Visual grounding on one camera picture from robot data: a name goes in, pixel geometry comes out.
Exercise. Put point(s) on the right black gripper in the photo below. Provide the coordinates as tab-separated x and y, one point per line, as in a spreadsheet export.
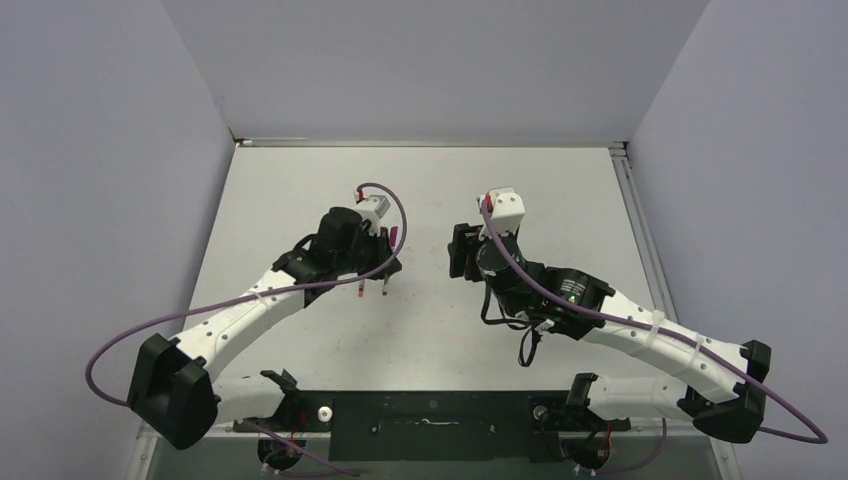
463	249

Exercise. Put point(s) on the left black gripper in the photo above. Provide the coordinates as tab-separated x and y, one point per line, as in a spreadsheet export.
379	246

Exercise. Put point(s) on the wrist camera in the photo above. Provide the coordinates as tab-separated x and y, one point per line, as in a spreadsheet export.
506	211
372	209

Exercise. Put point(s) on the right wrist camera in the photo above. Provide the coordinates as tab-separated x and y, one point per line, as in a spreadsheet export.
506	211

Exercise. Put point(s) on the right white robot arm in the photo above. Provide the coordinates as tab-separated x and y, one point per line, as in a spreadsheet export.
704	380

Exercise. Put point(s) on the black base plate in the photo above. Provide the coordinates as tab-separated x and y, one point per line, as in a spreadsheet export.
441	425

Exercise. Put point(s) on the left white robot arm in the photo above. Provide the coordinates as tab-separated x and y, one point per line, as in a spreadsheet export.
178	387

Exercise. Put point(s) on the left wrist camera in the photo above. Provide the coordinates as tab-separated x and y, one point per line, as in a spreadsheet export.
372	209

